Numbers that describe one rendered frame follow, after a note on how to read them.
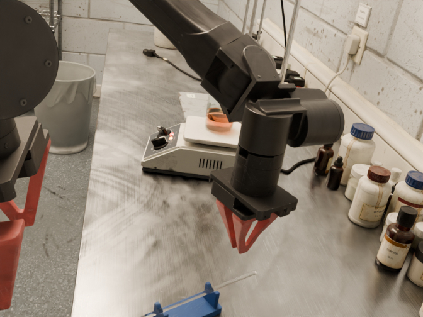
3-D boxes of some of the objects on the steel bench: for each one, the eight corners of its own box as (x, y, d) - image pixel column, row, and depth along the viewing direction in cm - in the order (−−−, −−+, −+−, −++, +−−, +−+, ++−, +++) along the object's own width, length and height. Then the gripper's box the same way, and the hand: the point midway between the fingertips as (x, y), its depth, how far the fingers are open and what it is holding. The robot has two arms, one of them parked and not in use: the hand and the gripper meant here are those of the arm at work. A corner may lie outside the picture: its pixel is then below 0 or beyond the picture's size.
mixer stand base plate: (184, 121, 123) (185, 117, 122) (177, 94, 140) (177, 90, 140) (294, 128, 129) (295, 125, 129) (274, 102, 146) (275, 99, 146)
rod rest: (158, 341, 59) (161, 320, 58) (145, 322, 62) (147, 302, 60) (221, 312, 65) (226, 293, 64) (208, 297, 68) (211, 277, 66)
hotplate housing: (140, 172, 96) (143, 136, 93) (148, 144, 108) (152, 112, 104) (248, 187, 97) (255, 151, 94) (245, 158, 109) (252, 126, 105)
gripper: (214, 132, 59) (197, 234, 65) (268, 169, 52) (243, 280, 58) (255, 126, 63) (236, 223, 69) (311, 160, 56) (284, 265, 62)
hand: (240, 244), depth 64 cm, fingers closed
